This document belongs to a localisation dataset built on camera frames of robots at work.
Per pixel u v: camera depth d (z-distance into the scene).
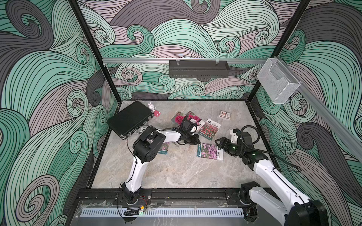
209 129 1.02
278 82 0.75
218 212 0.70
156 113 1.10
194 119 1.07
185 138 0.79
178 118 1.07
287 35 0.81
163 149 0.90
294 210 0.40
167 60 0.94
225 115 1.09
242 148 0.62
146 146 0.54
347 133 0.53
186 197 0.74
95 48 0.88
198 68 1.03
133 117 1.48
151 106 1.07
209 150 0.90
